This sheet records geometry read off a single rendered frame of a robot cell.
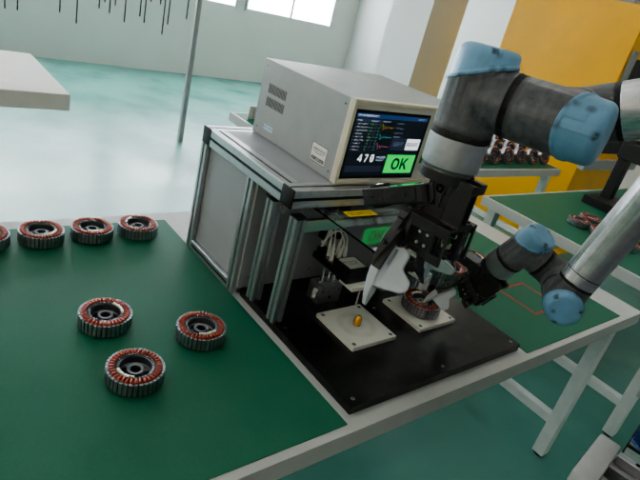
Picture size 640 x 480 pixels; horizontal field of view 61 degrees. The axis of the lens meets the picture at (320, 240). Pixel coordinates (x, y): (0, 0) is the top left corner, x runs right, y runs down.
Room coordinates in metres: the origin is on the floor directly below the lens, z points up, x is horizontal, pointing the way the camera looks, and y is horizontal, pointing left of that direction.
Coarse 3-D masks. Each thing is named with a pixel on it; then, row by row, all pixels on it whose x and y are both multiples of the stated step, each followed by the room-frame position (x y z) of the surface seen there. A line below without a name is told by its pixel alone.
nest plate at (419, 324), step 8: (400, 296) 1.40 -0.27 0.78; (392, 304) 1.34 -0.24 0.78; (400, 304) 1.36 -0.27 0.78; (400, 312) 1.31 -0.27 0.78; (408, 312) 1.32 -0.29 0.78; (440, 312) 1.37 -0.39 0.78; (408, 320) 1.29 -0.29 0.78; (416, 320) 1.29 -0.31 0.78; (424, 320) 1.30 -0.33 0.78; (432, 320) 1.31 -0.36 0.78; (440, 320) 1.33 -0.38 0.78; (448, 320) 1.34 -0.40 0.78; (416, 328) 1.26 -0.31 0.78; (424, 328) 1.26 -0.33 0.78; (432, 328) 1.29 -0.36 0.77
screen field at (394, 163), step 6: (390, 156) 1.34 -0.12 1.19; (396, 156) 1.35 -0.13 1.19; (402, 156) 1.37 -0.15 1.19; (408, 156) 1.38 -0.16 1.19; (414, 156) 1.40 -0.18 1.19; (390, 162) 1.34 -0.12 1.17; (396, 162) 1.36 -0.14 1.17; (402, 162) 1.37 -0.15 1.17; (408, 162) 1.39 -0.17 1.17; (384, 168) 1.33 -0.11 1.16; (390, 168) 1.35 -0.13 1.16; (396, 168) 1.36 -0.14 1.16; (402, 168) 1.38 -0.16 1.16; (408, 168) 1.39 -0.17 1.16
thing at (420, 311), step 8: (408, 296) 1.34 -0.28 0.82; (416, 296) 1.39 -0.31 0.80; (424, 296) 1.39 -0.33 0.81; (408, 304) 1.32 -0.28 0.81; (416, 304) 1.32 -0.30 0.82; (424, 304) 1.34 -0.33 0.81; (432, 304) 1.36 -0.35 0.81; (416, 312) 1.31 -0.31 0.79; (424, 312) 1.31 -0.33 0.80; (432, 312) 1.31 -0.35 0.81
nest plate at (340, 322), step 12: (324, 312) 1.20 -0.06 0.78; (336, 312) 1.22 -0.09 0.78; (348, 312) 1.24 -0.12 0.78; (360, 312) 1.25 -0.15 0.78; (324, 324) 1.17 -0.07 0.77; (336, 324) 1.17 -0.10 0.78; (348, 324) 1.18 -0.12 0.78; (372, 324) 1.21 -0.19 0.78; (336, 336) 1.13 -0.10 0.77; (348, 336) 1.13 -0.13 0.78; (360, 336) 1.14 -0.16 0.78; (372, 336) 1.16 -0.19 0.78; (384, 336) 1.17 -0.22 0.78; (360, 348) 1.10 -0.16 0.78
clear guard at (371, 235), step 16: (320, 208) 1.19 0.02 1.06; (336, 208) 1.21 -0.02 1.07; (352, 208) 1.24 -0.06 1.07; (368, 208) 1.27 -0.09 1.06; (384, 208) 1.30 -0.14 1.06; (336, 224) 1.12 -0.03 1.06; (352, 224) 1.14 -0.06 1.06; (368, 224) 1.17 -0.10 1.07; (384, 224) 1.19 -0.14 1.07; (368, 240) 1.07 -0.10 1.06; (432, 272) 1.10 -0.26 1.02
